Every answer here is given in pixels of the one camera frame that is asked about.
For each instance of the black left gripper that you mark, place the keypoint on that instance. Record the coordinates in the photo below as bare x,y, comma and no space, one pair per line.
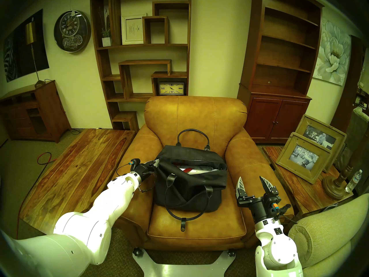
144,171

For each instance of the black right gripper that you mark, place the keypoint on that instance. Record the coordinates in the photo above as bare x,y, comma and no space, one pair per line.
259,207

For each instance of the black zipper handbag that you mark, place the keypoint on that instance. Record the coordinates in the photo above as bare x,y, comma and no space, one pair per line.
190,192

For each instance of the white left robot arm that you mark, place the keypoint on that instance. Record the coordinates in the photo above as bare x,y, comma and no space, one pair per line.
80,236

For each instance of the wooden side table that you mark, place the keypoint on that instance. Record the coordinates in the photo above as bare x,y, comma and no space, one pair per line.
299,190

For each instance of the tan leather armchair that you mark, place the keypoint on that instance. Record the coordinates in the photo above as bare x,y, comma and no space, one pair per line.
196,117

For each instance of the cherry wood bookcase hutch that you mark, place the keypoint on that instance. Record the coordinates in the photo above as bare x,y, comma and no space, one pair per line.
274,117

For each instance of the rectangular mantel clock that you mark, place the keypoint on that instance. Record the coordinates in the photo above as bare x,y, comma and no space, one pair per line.
171,89

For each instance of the rosewood coffee table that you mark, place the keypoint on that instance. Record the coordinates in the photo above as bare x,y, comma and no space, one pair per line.
75,169

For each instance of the wooden table lamp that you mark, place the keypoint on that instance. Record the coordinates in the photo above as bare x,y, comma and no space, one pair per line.
334,190

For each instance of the clear water bottle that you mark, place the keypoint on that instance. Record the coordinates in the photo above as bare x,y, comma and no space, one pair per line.
353,182

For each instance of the dark wood sideboard cabinet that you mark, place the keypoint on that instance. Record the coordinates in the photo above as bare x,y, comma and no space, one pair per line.
49,112

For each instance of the grey upholstered armchair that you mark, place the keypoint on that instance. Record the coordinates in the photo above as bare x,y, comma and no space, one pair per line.
356,126

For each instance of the plant in grey pot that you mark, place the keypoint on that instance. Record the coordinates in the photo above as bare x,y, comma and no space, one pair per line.
107,41

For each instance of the white framed certificate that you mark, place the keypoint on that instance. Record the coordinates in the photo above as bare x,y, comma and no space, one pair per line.
131,29

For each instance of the dark bookcase with ornaments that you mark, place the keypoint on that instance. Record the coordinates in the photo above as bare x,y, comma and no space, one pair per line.
361,100

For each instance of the open wooden shelf unit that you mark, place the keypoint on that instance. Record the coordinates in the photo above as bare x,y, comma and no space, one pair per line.
115,25

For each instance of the white flower painting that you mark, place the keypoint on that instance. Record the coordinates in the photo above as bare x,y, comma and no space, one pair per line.
333,54

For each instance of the gold shade lamp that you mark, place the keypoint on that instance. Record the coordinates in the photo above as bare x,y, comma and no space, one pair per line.
30,34

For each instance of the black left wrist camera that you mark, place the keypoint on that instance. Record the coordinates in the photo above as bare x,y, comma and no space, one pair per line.
135,161

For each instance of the small rustic wood picture frame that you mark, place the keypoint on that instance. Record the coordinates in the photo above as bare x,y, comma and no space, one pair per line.
288,161

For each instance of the large rustic wood picture frame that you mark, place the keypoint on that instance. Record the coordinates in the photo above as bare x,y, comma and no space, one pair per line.
340,135

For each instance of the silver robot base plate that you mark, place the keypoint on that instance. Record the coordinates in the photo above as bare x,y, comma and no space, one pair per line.
184,269

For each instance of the round gear wall clock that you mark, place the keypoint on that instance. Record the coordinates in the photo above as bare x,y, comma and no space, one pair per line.
72,31

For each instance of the dark zebra wall picture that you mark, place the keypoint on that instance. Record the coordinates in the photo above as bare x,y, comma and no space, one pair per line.
20,57

